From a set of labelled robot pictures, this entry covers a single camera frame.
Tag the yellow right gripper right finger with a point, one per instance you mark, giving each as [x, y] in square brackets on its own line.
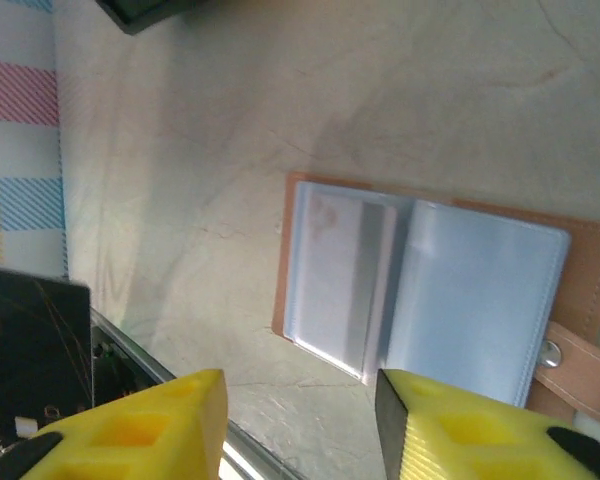
[480, 440]

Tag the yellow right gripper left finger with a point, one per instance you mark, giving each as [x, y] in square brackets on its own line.
[190, 410]

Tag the black plastic card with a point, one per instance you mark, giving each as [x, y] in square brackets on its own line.
[30, 325]

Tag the white plastic card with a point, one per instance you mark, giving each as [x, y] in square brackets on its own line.
[330, 280]

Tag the tan leather card holder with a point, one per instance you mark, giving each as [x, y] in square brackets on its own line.
[585, 260]

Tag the black plastic bin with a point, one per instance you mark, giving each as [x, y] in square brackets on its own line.
[145, 15]

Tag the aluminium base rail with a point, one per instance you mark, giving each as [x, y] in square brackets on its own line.
[245, 452]

